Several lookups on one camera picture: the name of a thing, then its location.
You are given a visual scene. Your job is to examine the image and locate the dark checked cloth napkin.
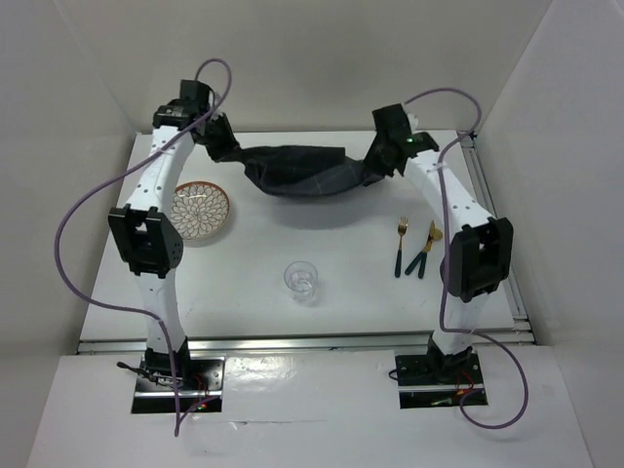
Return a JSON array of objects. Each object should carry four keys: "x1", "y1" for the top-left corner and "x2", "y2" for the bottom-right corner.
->
[{"x1": 214, "y1": 145, "x2": 385, "y2": 198}]

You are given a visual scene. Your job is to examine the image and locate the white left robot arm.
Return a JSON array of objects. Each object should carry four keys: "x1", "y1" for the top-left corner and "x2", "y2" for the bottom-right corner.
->
[{"x1": 108, "y1": 94, "x2": 215, "y2": 389}]

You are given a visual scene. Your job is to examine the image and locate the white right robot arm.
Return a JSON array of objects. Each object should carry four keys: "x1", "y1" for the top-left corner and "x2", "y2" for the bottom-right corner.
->
[{"x1": 367, "y1": 133, "x2": 514, "y2": 382}]

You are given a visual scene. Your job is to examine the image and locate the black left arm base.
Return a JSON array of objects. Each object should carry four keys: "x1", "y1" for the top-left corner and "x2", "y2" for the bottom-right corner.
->
[{"x1": 116, "y1": 357, "x2": 225, "y2": 414}]

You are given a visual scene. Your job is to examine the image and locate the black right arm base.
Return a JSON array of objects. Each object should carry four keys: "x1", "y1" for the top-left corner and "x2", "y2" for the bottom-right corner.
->
[{"x1": 388, "y1": 352, "x2": 488, "y2": 410}]

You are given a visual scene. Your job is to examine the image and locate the floral plate orange rim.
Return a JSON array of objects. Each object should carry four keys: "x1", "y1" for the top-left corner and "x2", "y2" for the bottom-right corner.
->
[{"x1": 170, "y1": 181, "x2": 231, "y2": 242}]

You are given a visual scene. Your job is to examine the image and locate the clear plastic cup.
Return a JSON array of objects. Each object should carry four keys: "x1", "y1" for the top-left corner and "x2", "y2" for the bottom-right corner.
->
[{"x1": 284, "y1": 260, "x2": 319, "y2": 307}]

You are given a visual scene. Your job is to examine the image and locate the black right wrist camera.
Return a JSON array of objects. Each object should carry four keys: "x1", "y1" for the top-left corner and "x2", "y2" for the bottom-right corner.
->
[{"x1": 372, "y1": 103, "x2": 412, "y2": 139}]

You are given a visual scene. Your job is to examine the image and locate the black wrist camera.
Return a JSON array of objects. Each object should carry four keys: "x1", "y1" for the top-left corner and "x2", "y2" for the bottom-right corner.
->
[
  {"x1": 372, "y1": 103, "x2": 412, "y2": 139},
  {"x1": 179, "y1": 80, "x2": 213, "y2": 111}
]

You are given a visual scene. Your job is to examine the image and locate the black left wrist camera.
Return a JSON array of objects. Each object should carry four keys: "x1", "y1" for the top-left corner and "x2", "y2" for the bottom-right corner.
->
[{"x1": 179, "y1": 80, "x2": 213, "y2": 111}]

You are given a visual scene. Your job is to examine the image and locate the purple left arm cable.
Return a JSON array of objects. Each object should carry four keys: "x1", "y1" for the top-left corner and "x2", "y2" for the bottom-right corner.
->
[{"x1": 53, "y1": 58, "x2": 233, "y2": 437}]

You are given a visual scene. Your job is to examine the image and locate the gold fork green handle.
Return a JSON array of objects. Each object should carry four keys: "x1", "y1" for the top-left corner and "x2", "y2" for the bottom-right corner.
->
[{"x1": 394, "y1": 216, "x2": 409, "y2": 278}]

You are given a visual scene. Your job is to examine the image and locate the gold spoon green handle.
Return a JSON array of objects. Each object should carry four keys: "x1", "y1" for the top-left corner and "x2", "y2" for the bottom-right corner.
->
[{"x1": 416, "y1": 227, "x2": 443, "y2": 279}]

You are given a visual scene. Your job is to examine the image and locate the gold knife green handle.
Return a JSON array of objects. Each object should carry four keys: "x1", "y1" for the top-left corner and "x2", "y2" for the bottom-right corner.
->
[{"x1": 404, "y1": 221, "x2": 437, "y2": 279}]

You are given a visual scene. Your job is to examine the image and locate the aluminium right side rail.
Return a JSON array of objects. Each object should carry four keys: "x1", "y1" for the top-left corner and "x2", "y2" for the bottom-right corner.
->
[{"x1": 457, "y1": 136, "x2": 531, "y2": 332}]

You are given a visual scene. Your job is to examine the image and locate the aluminium front table rail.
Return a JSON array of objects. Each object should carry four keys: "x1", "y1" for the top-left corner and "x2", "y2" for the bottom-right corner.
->
[{"x1": 76, "y1": 329, "x2": 537, "y2": 355}]

